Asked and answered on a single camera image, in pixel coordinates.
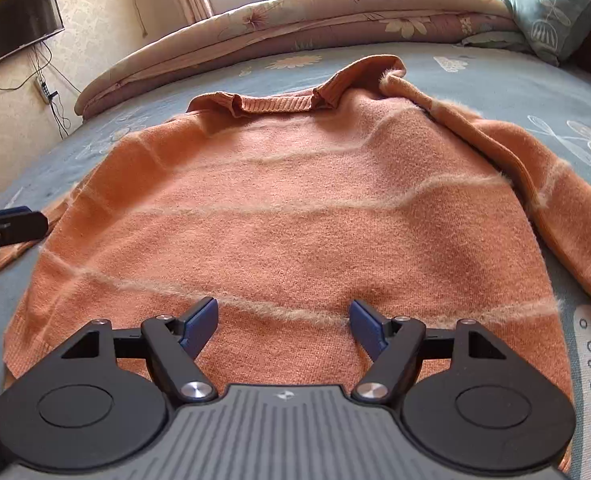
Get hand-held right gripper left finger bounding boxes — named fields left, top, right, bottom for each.
left=61, top=296, right=219, bottom=403

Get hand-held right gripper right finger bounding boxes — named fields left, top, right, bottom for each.
left=349, top=299, right=509, bottom=404

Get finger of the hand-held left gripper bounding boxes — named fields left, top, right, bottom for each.
left=0, top=206, right=48, bottom=256

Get orange striped sweater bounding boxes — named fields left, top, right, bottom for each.
left=0, top=55, right=591, bottom=476

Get white power strip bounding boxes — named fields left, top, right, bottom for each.
left=34, top=76, right=58, bottom=103

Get folded floral quilt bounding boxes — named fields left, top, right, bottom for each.
left=74, top=0, right=531, bottom=121

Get blue printed pillow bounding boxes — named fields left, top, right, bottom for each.
left=460, top=0, right=591, bottom=67

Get power strip with cables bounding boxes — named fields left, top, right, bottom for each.
left=0, top=42, right=83, bottom=141

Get black wall television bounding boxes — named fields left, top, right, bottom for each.
left=0, top=0, right=65, bottom=76

